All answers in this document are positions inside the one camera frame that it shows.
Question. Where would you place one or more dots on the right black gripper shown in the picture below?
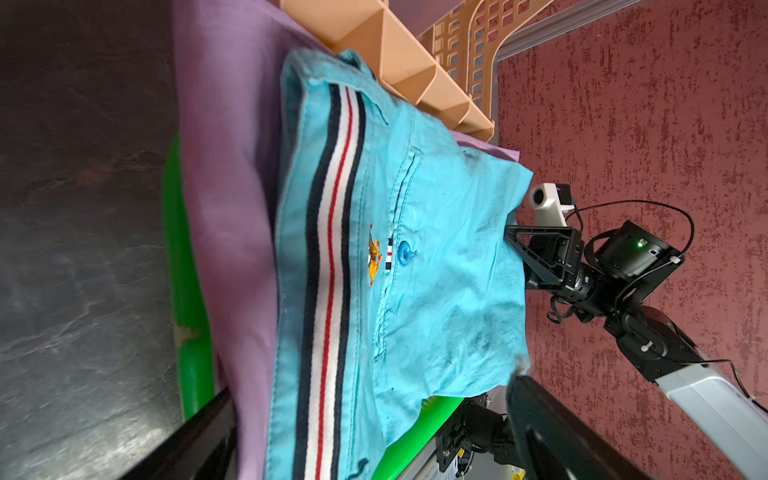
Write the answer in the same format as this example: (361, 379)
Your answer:
(552, 262)

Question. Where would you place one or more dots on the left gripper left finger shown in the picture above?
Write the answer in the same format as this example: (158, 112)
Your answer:
(204, 447)

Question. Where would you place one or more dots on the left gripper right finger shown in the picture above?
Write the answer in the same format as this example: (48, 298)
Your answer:
(553, 443)

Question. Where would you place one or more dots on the green plastic basket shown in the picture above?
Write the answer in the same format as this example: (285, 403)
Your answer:
(414, 456)

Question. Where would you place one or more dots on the teal pants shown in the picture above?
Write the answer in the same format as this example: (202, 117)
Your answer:
(395, 283)

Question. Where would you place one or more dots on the purple pants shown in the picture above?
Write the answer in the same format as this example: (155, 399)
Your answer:
(228, 59)

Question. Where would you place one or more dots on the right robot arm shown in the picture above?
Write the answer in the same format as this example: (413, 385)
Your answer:
(610, 277)

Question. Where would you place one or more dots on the beige file organizer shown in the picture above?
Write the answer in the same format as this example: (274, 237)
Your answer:
(446, 72)

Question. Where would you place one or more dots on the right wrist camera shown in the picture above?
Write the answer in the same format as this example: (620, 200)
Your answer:
(551, 202)

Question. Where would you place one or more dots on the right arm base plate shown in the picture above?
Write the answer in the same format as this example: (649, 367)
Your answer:
(474, 428)

